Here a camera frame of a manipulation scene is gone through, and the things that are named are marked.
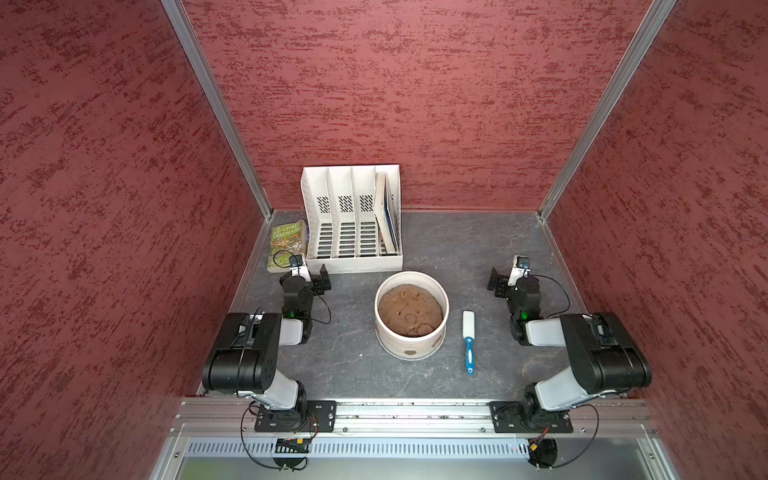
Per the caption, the white file organizer rack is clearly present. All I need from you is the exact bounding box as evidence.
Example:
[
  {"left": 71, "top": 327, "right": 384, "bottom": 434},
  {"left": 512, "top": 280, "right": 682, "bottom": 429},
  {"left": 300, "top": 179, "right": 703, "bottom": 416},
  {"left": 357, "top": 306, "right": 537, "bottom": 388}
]
[{"left": 301, "top": 164, "right": 404, "bottom": 274}]

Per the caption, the white ceramic pot with mud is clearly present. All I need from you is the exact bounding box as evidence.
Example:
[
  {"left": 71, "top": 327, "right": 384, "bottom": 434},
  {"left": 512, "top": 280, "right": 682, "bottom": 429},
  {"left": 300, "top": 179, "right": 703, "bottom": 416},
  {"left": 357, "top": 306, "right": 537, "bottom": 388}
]
[{"left": 374, "top": 271, "right": 450, "bottom": 361}]

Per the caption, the right corner aluminium post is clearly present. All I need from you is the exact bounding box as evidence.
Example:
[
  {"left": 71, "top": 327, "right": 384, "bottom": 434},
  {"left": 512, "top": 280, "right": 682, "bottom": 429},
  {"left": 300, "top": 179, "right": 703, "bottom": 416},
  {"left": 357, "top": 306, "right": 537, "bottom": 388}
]
[{"left": 538, "top": 0, "right": 676, "bottom": 224}]

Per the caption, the green paperback book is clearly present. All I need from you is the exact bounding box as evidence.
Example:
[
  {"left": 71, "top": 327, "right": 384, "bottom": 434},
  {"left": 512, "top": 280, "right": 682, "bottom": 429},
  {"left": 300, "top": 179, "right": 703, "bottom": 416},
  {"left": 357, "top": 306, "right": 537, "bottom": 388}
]
[{"left": 267, "top": 220, "right": 308, "bottom": 273}]

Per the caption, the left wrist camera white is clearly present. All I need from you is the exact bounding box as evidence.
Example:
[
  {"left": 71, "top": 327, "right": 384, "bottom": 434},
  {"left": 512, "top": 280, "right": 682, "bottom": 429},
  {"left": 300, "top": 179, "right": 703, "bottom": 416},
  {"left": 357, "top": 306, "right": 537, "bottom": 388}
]
[{"left": 289, "top": 254, "right": 311, "bottom": 282}]

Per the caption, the left corner aluminium post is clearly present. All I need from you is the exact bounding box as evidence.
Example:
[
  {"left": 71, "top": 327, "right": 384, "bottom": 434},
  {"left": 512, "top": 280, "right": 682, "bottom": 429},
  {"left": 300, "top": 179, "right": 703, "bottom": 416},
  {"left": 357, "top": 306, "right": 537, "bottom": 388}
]
[{"left": 161, "top": 0, "right": 274, "bottom": 220}]

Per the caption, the corner aluminium post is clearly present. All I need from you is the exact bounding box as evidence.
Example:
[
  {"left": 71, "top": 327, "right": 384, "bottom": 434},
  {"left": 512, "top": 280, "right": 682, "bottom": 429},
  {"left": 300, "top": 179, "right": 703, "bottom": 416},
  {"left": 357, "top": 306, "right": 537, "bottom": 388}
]
[
  {"left": 538, "top": 0, "right": 676, "bottom": 224},
  {"left": 161, "top": 0, "right": 274, "bottom": 220}
]

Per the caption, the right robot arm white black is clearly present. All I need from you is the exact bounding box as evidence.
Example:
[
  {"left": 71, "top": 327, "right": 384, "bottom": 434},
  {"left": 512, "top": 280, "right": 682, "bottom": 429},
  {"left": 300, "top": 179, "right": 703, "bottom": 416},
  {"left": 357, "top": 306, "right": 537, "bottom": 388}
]
[{"left": 488, "top": 269, "right": 652, "bottom": 433}]

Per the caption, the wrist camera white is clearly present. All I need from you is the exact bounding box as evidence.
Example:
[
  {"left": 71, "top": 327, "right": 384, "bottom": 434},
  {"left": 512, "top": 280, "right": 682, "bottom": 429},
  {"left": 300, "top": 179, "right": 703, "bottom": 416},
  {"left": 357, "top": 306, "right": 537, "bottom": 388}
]
[
  {"left": 507, "top": 255, "right": 530, "bottom": 286},
  {"left": 289, "top": 254, "right": 311, "bottom": 282}
]

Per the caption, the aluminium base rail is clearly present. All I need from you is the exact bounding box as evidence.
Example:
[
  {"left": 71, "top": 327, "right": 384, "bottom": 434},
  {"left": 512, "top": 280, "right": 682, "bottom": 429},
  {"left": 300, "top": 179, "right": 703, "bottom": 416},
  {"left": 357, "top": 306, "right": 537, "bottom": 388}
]
[{"left": 169, "top": 397, "right": 660, "bottom": 439}]

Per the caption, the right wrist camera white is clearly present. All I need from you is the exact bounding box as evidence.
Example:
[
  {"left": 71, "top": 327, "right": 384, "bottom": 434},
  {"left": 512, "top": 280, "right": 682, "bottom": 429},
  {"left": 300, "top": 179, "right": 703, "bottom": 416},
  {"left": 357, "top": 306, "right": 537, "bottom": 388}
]
[{"left": 507, "top": 255, "right": 530, "bottom": 286}]

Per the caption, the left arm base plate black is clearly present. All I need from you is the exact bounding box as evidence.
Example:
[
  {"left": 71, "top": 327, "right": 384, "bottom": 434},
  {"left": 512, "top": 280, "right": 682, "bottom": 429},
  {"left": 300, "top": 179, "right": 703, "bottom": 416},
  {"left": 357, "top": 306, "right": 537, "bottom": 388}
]
[{"left": 254, "top": 400, "right": 337, "bottom": 434}]

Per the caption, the book in file rack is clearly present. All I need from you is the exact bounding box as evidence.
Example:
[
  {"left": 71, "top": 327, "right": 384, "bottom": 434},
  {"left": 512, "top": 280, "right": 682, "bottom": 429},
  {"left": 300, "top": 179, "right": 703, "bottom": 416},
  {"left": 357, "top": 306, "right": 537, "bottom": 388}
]
[{"left": 374, "top": 172, "right": 399, "bottom": 255}]

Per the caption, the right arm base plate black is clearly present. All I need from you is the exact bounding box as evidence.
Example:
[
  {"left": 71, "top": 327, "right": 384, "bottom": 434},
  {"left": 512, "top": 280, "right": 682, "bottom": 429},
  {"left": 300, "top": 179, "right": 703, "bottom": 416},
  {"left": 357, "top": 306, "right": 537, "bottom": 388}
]
[{"left": 488, "top": 401, "right": 573, "bottom": 436}]

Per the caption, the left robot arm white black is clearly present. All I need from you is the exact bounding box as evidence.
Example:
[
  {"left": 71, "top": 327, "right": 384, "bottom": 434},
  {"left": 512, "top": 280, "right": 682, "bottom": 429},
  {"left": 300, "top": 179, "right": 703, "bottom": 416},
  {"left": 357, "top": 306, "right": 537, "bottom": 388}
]
[{"left": 201, "top": 266, "right": 331, "bottom": 430}]

